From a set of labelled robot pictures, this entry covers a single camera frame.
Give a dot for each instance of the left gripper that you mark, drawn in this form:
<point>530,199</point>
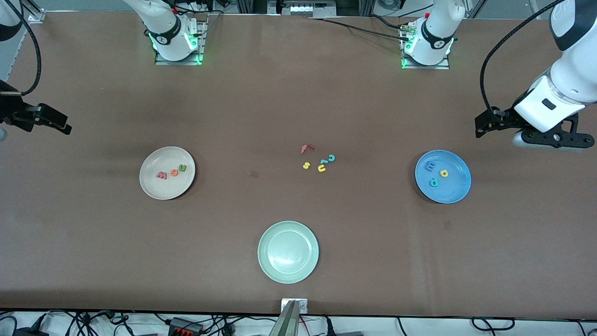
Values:
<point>505,118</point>

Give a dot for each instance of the grey terminal block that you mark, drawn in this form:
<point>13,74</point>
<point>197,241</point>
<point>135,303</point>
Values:
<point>308,9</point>

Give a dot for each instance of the blue letter E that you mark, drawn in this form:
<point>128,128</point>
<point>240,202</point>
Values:
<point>430,165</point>

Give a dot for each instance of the beige brown plate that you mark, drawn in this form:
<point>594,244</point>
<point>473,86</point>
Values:
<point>167,189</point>

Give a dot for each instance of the metal table corner bracket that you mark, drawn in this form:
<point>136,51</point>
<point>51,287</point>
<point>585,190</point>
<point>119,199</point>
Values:
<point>37,17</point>

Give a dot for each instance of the blue plate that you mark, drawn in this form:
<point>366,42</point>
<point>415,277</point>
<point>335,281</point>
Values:
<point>454,191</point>

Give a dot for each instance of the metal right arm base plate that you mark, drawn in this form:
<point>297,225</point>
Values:
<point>179,62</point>

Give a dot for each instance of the red letter f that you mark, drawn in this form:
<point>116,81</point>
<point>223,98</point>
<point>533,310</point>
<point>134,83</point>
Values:
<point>304,149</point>

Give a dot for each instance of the orange black connector block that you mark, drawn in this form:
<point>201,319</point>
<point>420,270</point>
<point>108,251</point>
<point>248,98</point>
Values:
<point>184,326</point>

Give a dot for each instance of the pale green plate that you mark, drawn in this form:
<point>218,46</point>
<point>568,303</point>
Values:
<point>288,252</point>

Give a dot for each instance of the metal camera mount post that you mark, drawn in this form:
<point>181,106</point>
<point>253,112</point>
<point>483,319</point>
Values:
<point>287,322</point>

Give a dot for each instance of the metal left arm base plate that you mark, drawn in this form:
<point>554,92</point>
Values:
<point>426,67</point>

